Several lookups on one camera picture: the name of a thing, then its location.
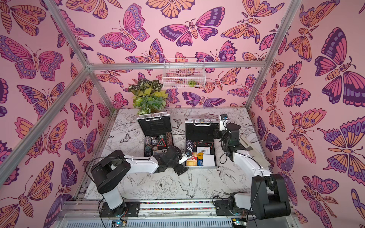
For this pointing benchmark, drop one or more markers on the green ball in basket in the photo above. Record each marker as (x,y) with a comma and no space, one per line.
(191,83)

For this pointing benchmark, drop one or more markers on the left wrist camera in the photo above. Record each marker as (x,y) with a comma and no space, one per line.
(185,157)

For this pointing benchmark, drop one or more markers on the silver poker case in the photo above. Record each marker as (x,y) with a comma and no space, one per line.
(157,130)
(200,142)

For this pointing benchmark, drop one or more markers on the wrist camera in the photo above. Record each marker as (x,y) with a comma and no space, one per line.
(223,121)
(185,157)

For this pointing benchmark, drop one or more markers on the potted green plant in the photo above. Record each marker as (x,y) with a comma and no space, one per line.
(148,96)

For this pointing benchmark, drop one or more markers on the white wire basket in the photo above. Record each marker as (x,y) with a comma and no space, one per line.
(178,71)

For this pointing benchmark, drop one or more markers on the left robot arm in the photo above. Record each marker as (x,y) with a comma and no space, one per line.
(112,169)

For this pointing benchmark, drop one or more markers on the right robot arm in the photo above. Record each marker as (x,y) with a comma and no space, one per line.
(268,197)

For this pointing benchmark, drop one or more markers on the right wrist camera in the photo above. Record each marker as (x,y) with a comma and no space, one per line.
(223,121)

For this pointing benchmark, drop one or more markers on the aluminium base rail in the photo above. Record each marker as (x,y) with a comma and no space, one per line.
(176,213)

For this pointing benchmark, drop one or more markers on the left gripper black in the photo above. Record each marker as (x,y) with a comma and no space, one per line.
(179,169)

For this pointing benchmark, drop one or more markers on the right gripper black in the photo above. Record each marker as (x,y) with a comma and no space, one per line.
(225,144)

